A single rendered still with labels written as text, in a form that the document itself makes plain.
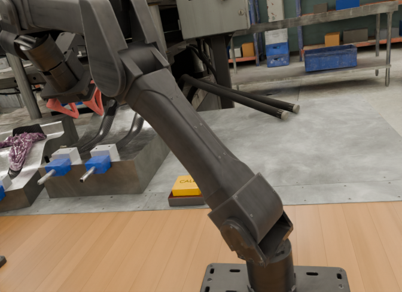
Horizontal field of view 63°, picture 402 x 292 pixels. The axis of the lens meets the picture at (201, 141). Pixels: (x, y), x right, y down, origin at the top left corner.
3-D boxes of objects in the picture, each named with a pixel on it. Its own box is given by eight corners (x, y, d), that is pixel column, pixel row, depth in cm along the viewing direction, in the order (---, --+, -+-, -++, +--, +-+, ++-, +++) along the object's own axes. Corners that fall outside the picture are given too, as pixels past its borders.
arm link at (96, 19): (-9, -12, 53) (110, 1, 37) (43, -15, 60) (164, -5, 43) (12, 61, 59) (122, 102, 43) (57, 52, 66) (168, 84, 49)
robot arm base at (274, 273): (200, 226, 49) (188, 259, 43) (344, 226, 43) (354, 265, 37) (209, 267, 52) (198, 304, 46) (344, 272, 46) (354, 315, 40)
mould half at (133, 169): (142, 193, 78) (128, 141, 73) (49, 198, 84) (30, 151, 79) (189, 122, 123) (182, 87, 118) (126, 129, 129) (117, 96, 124)
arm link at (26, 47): (30, 70, 64) (6, 40, 59) (52, 52, 66) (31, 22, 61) (50, 78, 61) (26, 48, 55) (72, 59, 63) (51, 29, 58)
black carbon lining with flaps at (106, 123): (122, 158, 82) (112, 122, 79) (67, 163, 86) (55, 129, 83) (163, 114, 113) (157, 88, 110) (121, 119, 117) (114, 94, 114)
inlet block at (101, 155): (96, 191, 69) (88, 169, 67) (75, 192, 70) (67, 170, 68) (121, 163, 81) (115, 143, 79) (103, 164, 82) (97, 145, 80)
